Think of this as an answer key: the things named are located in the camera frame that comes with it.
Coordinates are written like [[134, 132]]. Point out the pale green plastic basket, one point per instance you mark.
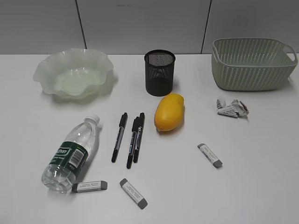
[[251, 64]]

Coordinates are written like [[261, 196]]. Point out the waste paper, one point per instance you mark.
[[236, 109]]

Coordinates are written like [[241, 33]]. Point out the frosted green wavy plate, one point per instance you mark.
[[73, 73]]

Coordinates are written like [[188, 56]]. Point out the clear plastic water bottle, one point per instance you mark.
[[65, 166]]

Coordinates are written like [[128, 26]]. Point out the grey eraser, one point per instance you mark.
[[207, 152], [133, 193], [83, 187]]

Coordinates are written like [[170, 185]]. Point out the yellow mango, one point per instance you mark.
[[169, 113]]

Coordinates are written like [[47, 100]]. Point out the black marker pen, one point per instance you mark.
[[132, 143], [139, 136], [122, 126]]

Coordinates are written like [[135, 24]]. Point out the black mesh pen holder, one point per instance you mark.
[[159, 72]]

